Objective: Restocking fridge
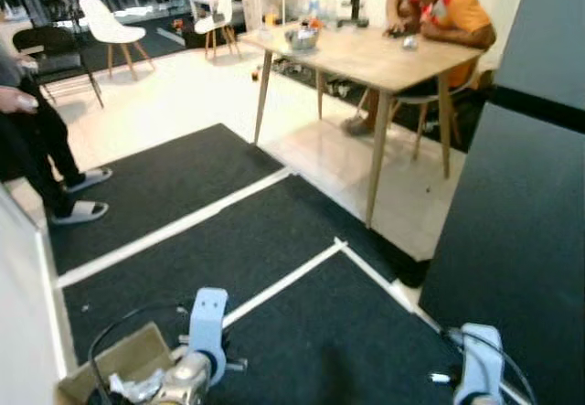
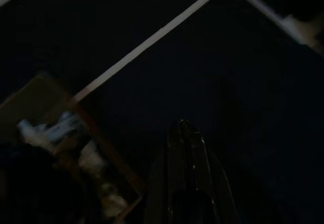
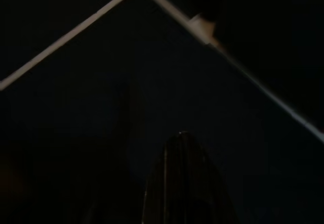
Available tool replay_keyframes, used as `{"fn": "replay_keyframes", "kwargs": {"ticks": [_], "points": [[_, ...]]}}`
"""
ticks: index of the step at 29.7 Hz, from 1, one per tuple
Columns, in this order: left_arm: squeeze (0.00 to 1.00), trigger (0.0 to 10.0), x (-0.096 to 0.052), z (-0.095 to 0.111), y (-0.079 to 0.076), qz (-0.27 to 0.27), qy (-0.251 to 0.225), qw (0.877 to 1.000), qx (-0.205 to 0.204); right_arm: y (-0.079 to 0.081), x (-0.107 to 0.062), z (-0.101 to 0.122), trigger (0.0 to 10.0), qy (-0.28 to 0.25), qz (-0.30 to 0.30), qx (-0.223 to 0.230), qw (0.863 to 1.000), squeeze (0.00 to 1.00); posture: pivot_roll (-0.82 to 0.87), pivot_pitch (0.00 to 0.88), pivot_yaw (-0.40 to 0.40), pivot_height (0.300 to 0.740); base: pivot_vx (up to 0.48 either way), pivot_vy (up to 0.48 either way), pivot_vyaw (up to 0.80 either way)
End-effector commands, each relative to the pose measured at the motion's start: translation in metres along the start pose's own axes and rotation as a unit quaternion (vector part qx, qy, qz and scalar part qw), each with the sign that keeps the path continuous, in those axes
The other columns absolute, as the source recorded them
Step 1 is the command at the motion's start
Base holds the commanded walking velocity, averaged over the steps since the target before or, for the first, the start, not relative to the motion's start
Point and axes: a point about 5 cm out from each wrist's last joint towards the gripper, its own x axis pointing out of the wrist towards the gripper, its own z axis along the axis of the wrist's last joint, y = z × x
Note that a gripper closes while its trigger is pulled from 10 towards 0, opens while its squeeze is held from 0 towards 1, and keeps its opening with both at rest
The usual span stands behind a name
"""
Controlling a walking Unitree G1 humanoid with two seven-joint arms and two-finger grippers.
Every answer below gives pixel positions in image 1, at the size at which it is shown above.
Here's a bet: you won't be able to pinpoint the grey fridge main door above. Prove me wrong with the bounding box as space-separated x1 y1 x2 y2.
419 101 585 405

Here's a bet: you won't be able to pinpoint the grey two-door fridge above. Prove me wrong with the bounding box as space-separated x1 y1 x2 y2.
419 0 585 405

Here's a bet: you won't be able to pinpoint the grey fridge freezer door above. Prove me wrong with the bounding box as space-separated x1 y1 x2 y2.
494 0 585 118

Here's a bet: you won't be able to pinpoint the white floor tape strip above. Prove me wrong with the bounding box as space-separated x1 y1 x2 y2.
334 239 536 405
222 239 350 328
57 167 295 289

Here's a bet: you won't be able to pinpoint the plain brown cardboard box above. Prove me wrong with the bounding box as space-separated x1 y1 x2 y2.
57 323 176 405

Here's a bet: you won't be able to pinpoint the black floor mat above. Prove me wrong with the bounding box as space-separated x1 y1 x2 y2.
46 123 549 405

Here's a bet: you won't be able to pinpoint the white plastic chair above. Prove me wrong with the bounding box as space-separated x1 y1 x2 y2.
194 0 240 59
391 58 485 164
80 0 154 81

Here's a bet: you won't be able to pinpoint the standing person black trousers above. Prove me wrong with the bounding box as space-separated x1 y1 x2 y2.
0 39 112 228

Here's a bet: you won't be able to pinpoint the shiny steel bowl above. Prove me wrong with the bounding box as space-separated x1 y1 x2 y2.
285 26 321 51

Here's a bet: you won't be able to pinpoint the wooden dining table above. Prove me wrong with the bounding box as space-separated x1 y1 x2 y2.
238 26 485 228

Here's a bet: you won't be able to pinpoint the black chair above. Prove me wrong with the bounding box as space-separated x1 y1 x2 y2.
11 26 103 109

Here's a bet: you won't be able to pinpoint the seated person orange shirt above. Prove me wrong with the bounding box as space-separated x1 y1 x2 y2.
343 0 497 137

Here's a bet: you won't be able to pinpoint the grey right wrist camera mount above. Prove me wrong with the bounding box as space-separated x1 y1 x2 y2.
454 323 505 405

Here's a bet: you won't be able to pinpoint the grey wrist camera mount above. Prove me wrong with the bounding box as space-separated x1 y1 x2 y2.
454 323 505 405
187 288 229 383

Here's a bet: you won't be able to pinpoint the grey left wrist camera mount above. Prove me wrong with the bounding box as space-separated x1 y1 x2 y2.
187 288 229 383

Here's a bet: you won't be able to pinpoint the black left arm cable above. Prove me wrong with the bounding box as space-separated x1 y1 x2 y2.
87 303 193 405

